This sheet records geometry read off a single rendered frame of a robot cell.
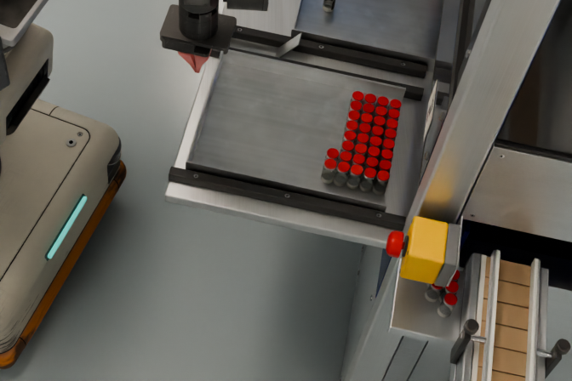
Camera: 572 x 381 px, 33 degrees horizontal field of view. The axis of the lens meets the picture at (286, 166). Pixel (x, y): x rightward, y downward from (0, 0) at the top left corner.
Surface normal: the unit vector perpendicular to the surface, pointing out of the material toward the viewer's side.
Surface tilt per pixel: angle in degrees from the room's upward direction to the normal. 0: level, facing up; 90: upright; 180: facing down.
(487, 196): 90
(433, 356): 90
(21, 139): 0
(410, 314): 0
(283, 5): 0
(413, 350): 90
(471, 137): 90
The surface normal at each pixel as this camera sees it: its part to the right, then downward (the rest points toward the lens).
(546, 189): -0.18, 0.80
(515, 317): 0.10, -0.57
